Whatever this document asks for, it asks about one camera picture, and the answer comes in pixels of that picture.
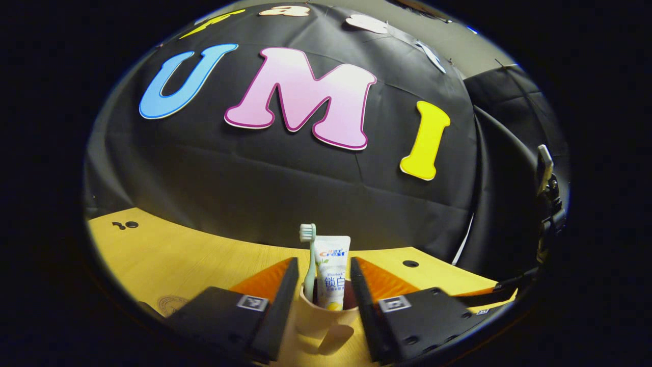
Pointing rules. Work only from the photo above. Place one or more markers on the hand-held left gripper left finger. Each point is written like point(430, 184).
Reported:
point(285, 300)

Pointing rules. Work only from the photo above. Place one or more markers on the wooden desktop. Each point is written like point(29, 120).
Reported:
point(168, 260)

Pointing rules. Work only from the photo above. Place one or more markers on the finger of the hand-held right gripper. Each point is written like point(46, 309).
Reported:
point(489, 296)

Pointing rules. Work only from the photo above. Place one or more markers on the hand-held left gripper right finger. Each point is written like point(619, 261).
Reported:
point(362, 300)

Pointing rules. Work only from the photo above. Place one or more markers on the pale green toothbrush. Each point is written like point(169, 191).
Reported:
point(309, 260)

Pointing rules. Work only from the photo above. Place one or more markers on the round black desk grommet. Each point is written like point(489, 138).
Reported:
point(410, 263)

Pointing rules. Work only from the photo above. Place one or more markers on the black backdrop cloth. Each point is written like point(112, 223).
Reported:
point(285, 193)

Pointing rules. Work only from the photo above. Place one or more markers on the beige cup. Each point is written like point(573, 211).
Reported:
point(318, 318)

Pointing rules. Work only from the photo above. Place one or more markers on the white toothpaste tube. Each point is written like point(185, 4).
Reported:
point(333, 265)

